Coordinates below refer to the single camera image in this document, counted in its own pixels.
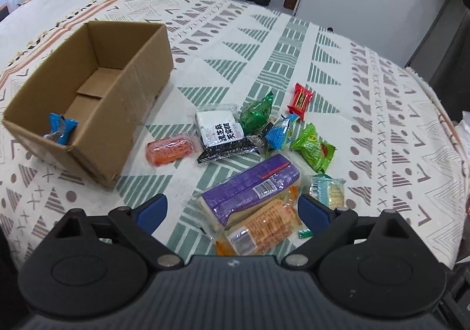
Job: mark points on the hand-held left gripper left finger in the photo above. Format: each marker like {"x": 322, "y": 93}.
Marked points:
{"x": 152, "y": 213}

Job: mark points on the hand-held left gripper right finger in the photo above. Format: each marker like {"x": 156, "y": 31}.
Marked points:
{"x": 312, "y": 212}

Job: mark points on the pale blue snack packet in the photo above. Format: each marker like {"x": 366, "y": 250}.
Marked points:
{"x": 327, "y": 192}

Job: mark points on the orange cracker packet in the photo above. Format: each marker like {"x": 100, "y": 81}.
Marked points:
{"x": 264, "y": 227}

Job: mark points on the light green snack packet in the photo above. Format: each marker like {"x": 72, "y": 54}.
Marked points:
{"x": 314, "y": 146}

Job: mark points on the pink orange snack packet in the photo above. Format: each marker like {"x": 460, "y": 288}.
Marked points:
{"x": 169, "y": 148}

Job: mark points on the large purple snack packet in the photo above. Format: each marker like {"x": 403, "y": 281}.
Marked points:
{"x": 249, "y": 187}

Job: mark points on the blue green-edged snack packet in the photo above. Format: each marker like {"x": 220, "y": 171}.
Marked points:
{"x": 279, "y": 132}

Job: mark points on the black white snack packet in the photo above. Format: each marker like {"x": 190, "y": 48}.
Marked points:
{"x": 220, "y": 132}

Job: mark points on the red snack packet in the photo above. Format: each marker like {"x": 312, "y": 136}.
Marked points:
{"x": 300, "y": 100}

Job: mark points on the dark green snack packet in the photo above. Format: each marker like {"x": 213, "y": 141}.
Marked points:
{"x": 257, "y": 113}

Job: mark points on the brown cardboard box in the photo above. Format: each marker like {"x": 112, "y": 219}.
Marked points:
{"x": 139, "y": 69}

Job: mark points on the small green white wrapper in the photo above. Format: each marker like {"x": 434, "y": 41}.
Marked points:
{"x": 304, "y": 233}

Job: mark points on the patterned blanket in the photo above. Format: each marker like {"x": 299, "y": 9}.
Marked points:
{"x": 235, "y": 54}

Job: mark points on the white bed sheet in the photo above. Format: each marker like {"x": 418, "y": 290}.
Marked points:
{"x": 40, "y": 10}

